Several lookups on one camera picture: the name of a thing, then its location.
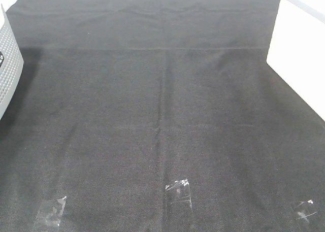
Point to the clear tape strip left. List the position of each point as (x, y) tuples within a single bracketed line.
[(49, 215)]

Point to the clear tape strip centre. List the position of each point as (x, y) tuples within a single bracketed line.
[(178, 192)]

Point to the clear tape strip right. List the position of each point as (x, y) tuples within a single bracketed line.
[(304, 211)]

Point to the white perforated plastic basket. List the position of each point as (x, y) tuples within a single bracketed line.
[(11, 62)]

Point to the black table cloth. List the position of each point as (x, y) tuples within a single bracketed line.
[(119, 98)]

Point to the white box at right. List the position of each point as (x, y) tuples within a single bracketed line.
[(296, 51)]

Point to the clear tape strip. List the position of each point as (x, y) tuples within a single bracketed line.
[(178, 192), (304, 211), (49, 215)]

